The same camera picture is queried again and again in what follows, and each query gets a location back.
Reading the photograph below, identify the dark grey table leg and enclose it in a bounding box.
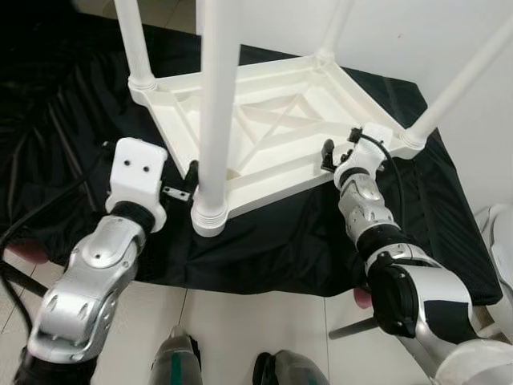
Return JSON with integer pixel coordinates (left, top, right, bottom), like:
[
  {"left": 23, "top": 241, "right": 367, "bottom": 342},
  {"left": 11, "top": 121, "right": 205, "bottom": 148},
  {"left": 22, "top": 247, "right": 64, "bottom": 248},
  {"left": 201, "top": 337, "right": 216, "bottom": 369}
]
[{"left": 329, "top": 315, "right": 378, "bottom": 340}]

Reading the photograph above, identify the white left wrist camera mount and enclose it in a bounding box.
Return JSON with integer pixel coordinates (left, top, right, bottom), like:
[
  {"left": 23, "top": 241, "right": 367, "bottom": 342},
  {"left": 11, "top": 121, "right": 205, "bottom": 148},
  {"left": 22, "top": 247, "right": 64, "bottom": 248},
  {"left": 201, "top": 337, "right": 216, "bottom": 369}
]
[{"left": 107, "top": 138, "right": 169, "bottom": 233}]

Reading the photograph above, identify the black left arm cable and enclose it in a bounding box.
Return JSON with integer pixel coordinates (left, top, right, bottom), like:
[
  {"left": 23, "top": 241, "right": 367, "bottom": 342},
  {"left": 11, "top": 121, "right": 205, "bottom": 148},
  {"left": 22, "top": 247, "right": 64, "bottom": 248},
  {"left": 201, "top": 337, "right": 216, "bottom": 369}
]
[{"left": 0, "top": 140, "right": 113, "bottom": 338}]

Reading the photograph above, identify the black table cloth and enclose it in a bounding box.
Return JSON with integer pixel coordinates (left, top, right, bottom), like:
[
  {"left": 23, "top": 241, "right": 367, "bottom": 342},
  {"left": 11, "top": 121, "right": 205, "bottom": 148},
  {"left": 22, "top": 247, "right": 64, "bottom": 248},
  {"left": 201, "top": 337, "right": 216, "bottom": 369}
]
[{"left": 0, "top": 4, "right": 502, "bottom": 306}]

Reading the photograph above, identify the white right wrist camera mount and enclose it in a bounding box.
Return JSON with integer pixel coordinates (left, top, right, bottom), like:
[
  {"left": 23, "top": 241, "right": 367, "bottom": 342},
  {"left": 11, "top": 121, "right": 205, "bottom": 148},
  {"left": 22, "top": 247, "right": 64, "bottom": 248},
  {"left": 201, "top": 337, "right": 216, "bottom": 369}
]
[{"left": 335, "top": 123, "right": 394, "bottom": 173}]

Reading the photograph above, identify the white plastic chair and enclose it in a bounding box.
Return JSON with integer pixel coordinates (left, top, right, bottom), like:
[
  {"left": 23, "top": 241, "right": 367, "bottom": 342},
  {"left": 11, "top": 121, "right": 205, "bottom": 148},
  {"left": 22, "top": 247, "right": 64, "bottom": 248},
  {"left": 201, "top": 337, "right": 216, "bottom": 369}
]
[{"left": 475, "top": 205, "right": 513, "bottom": 322}]

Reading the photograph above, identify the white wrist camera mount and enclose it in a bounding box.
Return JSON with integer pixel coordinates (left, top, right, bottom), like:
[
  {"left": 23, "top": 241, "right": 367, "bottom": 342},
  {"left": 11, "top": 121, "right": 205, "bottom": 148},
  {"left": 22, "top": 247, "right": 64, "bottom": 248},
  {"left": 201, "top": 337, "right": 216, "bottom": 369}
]
[
  {"left": 107, "top": 138, "right": 169, "bottom": 233},
  {"left": 335, "top": 123, "right": 394, "bottom": 173}
]

